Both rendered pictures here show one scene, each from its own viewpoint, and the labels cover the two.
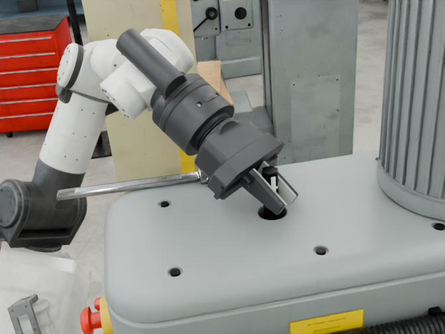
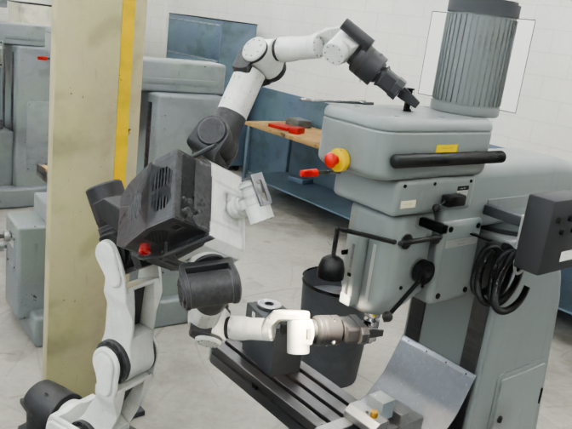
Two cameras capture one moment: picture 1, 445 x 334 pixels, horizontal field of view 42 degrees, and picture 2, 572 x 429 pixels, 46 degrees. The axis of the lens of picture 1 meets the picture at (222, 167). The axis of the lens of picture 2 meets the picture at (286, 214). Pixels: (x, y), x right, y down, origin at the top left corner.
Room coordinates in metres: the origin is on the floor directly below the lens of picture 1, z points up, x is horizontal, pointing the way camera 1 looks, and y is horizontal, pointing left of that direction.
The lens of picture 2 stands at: (-0.78, 1.20, 2.08)
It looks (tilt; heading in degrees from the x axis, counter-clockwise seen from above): 16 degrees down; 327
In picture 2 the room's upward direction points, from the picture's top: 7 degrees clockwise
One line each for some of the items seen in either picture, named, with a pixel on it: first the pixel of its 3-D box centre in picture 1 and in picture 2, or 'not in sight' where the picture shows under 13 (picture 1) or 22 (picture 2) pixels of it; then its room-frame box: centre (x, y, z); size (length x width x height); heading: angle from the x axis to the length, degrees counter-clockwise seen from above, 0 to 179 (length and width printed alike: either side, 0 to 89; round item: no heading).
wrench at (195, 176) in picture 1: (143, 183); (336, 100); (0.71, 0.11, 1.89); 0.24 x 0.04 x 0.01; 95
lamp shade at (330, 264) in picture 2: not in sight; (331, 265); (0.57, 0.16, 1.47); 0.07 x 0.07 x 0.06
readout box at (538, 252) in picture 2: not in sight; (554, 231); (0.32, -0.40, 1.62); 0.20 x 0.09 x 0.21; 97
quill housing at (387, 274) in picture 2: not in sight; (384, 255); (0.61, -0.06, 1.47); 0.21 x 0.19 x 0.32; 7
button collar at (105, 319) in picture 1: (110, 317); (339, 159); (0.59, 0.17, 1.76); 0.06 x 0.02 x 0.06; 7
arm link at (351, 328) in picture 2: not in sight; (342, 330); (0.63, 0.03, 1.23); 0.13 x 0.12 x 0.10; 168
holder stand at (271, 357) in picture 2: not in sight; (272, 334); (1.06, -0.01, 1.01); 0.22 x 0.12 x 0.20; 179
